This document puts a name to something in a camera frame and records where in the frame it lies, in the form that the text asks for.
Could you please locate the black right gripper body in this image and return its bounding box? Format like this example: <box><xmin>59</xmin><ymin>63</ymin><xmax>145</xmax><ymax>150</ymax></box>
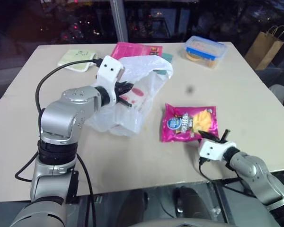
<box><xmin>210</xmin><ymin>136</ymin><xmax>228</xmax><ymax>144</ymax></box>

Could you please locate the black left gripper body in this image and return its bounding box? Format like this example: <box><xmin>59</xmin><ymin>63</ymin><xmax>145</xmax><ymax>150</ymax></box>
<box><xmin>114</xmin><ymin>81</ymin><xmax>133</xmax><ymax>102</ymax></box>

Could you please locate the white translucent plastic bag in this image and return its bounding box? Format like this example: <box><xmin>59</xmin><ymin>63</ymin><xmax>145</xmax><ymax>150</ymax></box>
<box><xmin>85</xmin><ymin>55</ymin><xmax>174</xmax><ymax>138</ymax></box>

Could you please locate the pink chips snack bag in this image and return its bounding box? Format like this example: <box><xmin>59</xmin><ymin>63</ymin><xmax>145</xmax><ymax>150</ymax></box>
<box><xmin>160</xmin><ymin>103</ymin><xmax>219</xmax><ymax>143</ymax></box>

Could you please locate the brown paper carrier bag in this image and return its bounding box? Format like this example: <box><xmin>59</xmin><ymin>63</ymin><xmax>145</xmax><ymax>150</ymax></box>
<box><xmin>244</xmin><ymin>25</ymin><xmax>284</xmax><ymax>70</ymax></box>

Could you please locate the white red-printed package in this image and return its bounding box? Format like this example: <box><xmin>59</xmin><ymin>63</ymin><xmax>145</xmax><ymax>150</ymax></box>
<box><xmin>119</xmin><ymin>86</ymin><xmax>149</xmax><ymax>112</ymax></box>

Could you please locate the pink flat snack packet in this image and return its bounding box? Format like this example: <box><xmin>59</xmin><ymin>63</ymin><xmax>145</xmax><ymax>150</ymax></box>
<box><xmin>111</xmin><ymin>42</ymin><xmax>164</xmax><ymax>60</ymax></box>

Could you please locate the teal sponge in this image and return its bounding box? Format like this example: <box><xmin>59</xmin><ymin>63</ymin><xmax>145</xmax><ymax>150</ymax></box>
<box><xmin>153</xmin><ymin>52</ymin><xmax>174</xmax><ymax>77</ymax></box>

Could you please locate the pale green cloth pouch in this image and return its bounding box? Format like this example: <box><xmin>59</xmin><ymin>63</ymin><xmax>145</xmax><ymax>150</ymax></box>
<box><xmin>57</xmin><ymin>49</ymin><xmax>97</xmax><ymax>72</ymax></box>

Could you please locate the clear blue-lidded food container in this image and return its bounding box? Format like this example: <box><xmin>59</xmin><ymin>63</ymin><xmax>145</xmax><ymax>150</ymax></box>
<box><xmin>183</xmin><ymin>35</ymin><xmax>228</xmax><ymax>70</ymax></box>

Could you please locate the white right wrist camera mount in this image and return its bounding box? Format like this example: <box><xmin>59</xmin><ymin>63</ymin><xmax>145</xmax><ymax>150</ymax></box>
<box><xmin>198</xmin><ymin>139</ymin><xmax>236</xmax><ymax>162</ymax></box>

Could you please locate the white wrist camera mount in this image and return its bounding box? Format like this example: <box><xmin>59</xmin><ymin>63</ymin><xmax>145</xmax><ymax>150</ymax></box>
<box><xmin>198</xmin><ymin>139</ymin><xmax>236</xmax><ymax>162</ymax></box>
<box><xmin>96</xmin><ymin>55</ymin><xmax>125</xmax><ymax>106</ymax></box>

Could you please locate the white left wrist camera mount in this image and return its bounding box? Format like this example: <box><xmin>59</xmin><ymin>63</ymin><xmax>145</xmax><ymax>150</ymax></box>
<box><xmin>96</xmin><ymin>55</ymin><xmax>125</xmax><ymax>106</ymax></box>

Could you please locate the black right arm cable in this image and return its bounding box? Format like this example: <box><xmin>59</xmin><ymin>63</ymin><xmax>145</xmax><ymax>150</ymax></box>
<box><xmin>198</xmin><ymin>157</ymin><xmax>260</xmax><ymax>197</ymax></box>

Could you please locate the grey metal window post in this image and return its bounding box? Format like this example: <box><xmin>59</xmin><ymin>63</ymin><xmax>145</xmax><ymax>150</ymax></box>
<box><xmin>109</xmin><ymin>0</ymin><xmax>129</xmax><ymax>44</ymax></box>

